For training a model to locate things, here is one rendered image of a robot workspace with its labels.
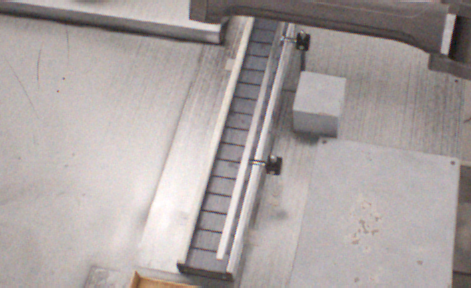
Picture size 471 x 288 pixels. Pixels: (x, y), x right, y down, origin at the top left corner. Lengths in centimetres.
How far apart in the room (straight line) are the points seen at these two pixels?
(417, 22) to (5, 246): 96
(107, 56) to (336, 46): 54
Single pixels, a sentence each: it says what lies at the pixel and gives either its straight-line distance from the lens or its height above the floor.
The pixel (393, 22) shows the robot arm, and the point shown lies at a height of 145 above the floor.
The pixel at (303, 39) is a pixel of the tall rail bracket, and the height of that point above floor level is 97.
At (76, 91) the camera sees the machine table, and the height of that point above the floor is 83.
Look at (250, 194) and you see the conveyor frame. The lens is 133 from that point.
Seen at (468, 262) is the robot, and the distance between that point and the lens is 198.
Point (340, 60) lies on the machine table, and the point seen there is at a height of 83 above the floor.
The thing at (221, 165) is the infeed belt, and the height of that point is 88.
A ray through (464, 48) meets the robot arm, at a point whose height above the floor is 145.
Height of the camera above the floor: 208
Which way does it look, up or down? 58 degrees down
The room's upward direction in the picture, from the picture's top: 1 degrees clockwise
